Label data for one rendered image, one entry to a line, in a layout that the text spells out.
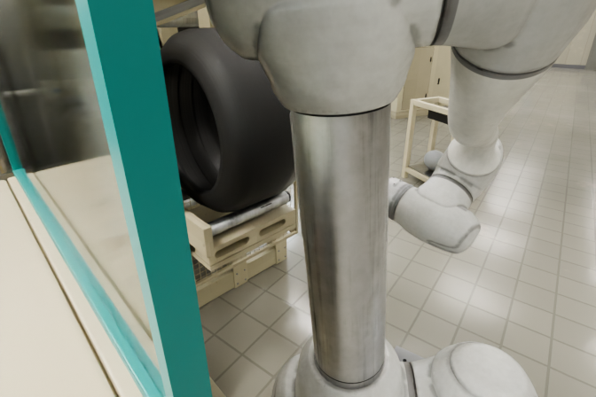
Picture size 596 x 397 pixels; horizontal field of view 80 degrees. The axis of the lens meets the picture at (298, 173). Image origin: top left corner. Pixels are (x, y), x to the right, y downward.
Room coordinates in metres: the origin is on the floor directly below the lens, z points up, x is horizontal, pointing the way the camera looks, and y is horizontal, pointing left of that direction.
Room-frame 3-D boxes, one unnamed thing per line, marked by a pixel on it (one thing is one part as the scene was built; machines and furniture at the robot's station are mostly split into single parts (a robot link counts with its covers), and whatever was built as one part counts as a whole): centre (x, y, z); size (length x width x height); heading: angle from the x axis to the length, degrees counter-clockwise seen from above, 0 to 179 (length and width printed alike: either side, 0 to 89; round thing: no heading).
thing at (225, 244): (1.03, 0.17, 0.84); 0.36 x 0.09 x 0.06; 134
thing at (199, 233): (1.00, 0.39, 0.90); 0.40 x 0.03 x 0.10; 44
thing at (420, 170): (3.13, -1.34, 0.40); 0.60 x 0.35 x 0.80; 23
